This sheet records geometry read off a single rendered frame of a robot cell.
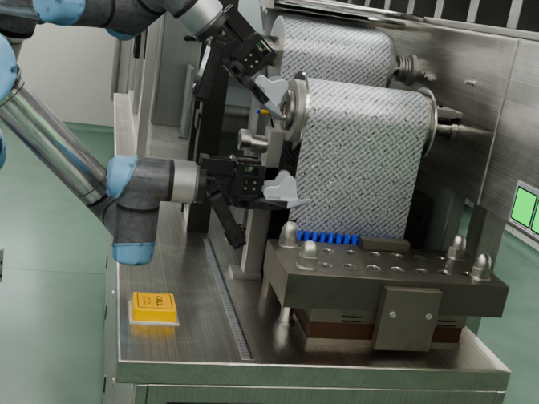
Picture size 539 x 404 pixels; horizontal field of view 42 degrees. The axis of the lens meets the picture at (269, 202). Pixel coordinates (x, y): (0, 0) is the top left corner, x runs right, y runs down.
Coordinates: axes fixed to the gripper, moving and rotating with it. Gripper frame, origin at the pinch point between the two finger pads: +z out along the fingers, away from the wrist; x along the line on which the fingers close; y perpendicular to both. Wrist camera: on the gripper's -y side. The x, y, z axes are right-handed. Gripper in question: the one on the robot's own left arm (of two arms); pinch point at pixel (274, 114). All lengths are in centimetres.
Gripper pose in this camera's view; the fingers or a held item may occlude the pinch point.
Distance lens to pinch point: 130.3
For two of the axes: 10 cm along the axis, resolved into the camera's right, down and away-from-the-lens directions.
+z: 6.5, 6.7, 3.7
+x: -2.1, -3.0, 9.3
